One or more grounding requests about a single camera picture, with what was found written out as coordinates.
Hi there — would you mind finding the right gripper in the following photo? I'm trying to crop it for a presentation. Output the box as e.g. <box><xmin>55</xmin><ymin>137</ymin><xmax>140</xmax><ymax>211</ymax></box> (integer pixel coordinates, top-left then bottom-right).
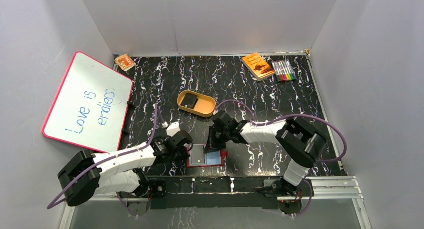
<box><xmin>204</xmin><ymin>125</ymin><xmax>231</xmax><ymax>154</ymax></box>

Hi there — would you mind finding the red card holder wallet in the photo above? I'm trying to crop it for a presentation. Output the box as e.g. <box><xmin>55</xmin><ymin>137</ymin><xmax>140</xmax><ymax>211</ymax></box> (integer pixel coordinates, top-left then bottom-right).
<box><xmin>187</xmin><ymin>144</ymin><xmax>228</xmax><ymax>168</ymax></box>

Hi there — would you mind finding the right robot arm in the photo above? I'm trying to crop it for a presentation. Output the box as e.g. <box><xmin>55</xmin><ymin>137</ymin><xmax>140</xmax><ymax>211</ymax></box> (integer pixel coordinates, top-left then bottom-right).
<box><xmin>204</xmin><ymin>111</ymin><xmax>327</xmax><ymax>196</ymax></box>

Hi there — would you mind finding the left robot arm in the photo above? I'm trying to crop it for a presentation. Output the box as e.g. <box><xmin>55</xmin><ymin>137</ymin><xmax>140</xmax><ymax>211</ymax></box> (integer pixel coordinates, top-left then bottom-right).
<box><xmin>58</xmin><ymin>122</ymin><xmax>193</xmax><ymax>207</ymax></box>

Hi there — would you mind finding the black cards stack in tray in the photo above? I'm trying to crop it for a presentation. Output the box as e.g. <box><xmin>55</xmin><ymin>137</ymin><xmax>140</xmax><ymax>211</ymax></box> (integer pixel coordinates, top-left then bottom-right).
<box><xmin>181</xmin><ymin>92</ymin><xmax>199</xmax><ymax>110</ymax></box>

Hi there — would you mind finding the small orange card box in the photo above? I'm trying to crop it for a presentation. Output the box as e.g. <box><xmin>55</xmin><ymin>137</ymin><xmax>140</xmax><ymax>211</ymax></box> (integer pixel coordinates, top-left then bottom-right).
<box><xmin>115</xmin><ymin>54</ymin><xmax>136</xmax><ymax>72</ymax></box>

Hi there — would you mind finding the tan oval tray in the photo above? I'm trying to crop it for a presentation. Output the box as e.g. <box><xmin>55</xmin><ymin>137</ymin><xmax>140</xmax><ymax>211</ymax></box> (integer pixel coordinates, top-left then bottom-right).
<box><xmin>177</xmin><ymin>90</ymin><xmax>217</xmax><ymax>118</ymax></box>

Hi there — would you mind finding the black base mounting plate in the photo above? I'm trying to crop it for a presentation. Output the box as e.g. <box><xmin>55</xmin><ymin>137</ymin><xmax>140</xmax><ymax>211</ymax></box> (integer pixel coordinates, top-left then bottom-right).
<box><xmin>117</xmin><ymin>175</ymin><xmax>314</xmax><ymax>211</ymax></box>

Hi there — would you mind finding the orange book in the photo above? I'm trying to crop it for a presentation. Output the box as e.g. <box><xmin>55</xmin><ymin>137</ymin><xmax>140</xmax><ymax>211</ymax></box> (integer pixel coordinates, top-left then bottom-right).
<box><xmin>241</xmin><ymin>52</ymin><xmax>275</xmax><ymax>81</ymax></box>

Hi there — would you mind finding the coloured marker pen pack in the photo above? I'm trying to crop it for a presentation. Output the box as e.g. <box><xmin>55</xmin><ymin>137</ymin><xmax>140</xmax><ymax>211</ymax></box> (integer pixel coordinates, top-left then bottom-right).
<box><xmin>271</xmin><ymin>59</ymin><xmax>297</xmax><ymax>82</ymax></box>

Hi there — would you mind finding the pink framed whiteboard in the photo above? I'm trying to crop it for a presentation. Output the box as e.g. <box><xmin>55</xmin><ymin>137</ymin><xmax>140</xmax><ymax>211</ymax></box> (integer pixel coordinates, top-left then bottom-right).
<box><xmin>42</xmin><ymin>51</ymin><xmax>134</xmax><ymax>153</ymax></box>

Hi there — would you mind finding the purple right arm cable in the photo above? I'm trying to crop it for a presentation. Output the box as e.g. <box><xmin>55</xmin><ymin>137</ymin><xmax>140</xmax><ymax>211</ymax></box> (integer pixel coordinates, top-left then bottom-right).
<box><xmin>213</xmin><ymin>99</ymin><xmax>348</xmax><ymax>218</ymax></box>

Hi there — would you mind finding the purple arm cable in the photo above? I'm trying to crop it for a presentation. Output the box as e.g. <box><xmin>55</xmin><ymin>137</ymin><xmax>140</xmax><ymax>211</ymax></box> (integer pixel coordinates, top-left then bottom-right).
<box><xmin>213</xmin><ymin>99</ymin><xmax>348</xmax><ymax>218</ymax></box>
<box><xmin>46</xmin><ymin>103</ymin><xmax>167</xmax><ymax>218</ymax></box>

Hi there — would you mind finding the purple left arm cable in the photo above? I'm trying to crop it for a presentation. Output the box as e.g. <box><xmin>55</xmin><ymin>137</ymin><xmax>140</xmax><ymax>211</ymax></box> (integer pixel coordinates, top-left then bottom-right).
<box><xmin>46</xmin><ymin>103</ymin><xmax>167</xmax><ymax>218</ymax></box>

